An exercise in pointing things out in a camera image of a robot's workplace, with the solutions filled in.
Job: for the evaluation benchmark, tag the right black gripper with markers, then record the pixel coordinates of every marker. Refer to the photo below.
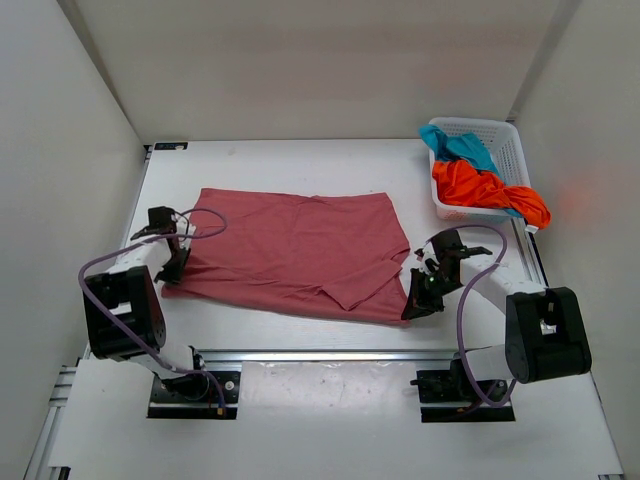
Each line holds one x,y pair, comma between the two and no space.
418,303

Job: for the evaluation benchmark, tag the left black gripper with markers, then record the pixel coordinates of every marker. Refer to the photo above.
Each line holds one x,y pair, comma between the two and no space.
174,275

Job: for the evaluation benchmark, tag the pink t shirt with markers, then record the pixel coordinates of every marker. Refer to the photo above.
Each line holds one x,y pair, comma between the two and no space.
313,256

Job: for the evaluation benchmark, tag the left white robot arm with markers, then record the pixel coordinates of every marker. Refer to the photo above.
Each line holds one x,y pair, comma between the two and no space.
131,326

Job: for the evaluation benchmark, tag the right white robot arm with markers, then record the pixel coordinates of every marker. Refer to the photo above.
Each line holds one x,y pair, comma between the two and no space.
544,337

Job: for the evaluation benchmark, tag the black corner label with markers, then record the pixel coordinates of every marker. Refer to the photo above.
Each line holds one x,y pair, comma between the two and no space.
170,146

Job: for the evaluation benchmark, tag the orange t shirt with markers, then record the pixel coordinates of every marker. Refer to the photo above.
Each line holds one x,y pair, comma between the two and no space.
460,184

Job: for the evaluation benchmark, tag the teal t shirt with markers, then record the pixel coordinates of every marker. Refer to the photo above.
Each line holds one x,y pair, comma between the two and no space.
465,146

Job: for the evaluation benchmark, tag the white plastic basket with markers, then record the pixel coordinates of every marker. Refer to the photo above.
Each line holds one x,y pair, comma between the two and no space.
502,141

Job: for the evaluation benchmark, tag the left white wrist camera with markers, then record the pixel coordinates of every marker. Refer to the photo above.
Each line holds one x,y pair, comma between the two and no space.
184,230

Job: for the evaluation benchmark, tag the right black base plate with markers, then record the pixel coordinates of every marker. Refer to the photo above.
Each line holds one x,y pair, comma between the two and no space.
446,397

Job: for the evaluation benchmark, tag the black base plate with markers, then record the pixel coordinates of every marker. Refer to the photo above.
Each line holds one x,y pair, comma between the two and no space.
446,397
220,395

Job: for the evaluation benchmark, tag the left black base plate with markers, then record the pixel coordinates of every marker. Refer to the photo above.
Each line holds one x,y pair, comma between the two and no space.
220,395

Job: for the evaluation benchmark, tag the aluminium frame rail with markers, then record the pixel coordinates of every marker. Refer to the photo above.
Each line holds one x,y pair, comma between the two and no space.
319,399

